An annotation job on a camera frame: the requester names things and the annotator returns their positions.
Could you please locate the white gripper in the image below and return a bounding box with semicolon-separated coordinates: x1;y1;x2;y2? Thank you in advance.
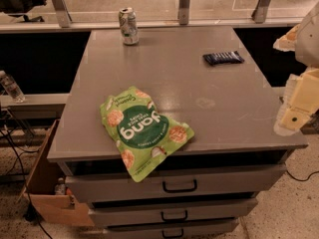
273;2;319;136

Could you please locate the blue rxbar blueberry bar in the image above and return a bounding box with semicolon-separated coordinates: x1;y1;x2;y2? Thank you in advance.
203;51;244;66

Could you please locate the green rice chip bag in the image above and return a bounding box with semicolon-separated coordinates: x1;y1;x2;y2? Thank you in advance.
100;87;194;182

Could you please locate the grey drawer cabinet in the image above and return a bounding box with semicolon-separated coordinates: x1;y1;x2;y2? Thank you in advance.
46;25;309;239

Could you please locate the bottom grey drawer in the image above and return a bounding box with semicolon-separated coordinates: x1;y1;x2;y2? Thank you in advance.
106;218;238;239

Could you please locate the grey drawer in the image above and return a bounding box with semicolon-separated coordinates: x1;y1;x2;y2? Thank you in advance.
66;164;286;203
89;198;257;227
106;218;238;239

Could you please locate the green white soda can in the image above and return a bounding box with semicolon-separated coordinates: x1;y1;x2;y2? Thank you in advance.
119;7;139;45

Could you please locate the middle grey drawer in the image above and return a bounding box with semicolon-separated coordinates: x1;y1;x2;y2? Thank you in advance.
89;198;257;227

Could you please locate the top grey drawer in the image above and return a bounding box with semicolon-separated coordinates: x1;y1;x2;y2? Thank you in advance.
66;164;286;203

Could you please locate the small bottle in box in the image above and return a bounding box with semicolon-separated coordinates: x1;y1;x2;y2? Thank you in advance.
55;177;66;195

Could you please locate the brown cardboard box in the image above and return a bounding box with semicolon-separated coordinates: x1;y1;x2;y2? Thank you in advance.
22;119;94;226

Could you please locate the clear plastic water bottle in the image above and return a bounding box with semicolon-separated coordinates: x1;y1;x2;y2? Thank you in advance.
0;71;25;103

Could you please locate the black floor cable right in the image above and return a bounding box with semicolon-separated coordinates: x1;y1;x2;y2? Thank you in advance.
286;169;319;183

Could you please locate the black floor cables left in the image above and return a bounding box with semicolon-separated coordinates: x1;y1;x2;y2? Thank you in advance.
0;103;54;239

